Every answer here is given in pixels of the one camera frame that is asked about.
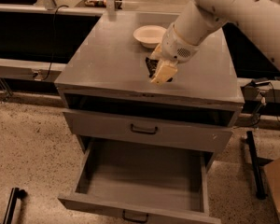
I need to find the grey drawer cabinet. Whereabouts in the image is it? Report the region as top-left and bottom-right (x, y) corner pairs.
(55, 12), (244, 165)

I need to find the closed grey top drawer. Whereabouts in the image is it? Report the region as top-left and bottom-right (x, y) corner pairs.
(63, 109), (232, 152)

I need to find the black power adapter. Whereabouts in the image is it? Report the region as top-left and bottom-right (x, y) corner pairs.
(251, 77), (270, 87)

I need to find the black metal leg left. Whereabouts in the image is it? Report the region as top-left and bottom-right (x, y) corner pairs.
(3, 188), (27, 224)

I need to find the black metal leg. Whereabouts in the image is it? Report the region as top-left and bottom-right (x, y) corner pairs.
(3, 188), (27, 224)
(246, 131), (267, 200)

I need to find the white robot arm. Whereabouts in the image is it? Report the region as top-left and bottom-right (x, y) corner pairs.
(150, 0), (280, 84)

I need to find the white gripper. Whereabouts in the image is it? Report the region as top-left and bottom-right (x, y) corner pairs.
(149, 23), (199, 84)

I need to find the open grey middle drawer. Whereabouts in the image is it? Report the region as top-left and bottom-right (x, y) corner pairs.
(59, 139), (221, 224)

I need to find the black metal leg right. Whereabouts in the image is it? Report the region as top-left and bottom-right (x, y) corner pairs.
(246, 131), (267, 200)

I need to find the black cable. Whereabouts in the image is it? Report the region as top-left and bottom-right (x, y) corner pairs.
(41, 4), (71, 82)

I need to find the white bowl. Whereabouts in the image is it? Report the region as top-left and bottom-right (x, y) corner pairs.
(133, 25), (166, 49)

